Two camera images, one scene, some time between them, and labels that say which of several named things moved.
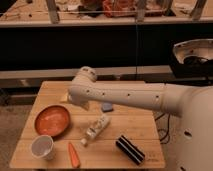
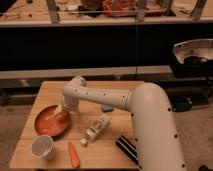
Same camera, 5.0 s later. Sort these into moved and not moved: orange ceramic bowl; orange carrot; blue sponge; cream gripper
Moved: cream gripper
Not moved: orange carrot; blue sponge; orange ceramic bowl
